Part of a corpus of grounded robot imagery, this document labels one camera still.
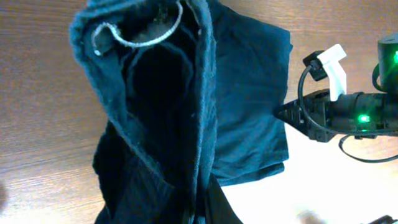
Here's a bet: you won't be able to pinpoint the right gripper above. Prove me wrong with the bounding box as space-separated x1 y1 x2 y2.
273 89 335 142

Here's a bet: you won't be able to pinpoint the dark blue shorts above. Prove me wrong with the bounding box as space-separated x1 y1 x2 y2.
70 0 292 224

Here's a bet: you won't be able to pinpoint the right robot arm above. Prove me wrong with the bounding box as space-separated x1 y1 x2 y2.
274 34 397 142

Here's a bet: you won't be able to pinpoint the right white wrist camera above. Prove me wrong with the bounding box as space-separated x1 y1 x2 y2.
303 44 347 101

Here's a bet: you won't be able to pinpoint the right black cable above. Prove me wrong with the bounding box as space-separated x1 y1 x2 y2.
297 63 398 164

